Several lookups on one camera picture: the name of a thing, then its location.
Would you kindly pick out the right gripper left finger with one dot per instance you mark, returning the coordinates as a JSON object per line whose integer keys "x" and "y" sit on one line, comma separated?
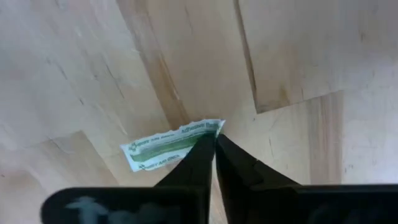
{"x": 186, "y": 202}

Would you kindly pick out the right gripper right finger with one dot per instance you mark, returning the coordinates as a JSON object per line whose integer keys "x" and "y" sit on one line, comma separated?
{"x": 264, "y": 202}

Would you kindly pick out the green print packet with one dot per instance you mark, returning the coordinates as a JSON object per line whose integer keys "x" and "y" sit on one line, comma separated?
{"x": 161, "y": 147}

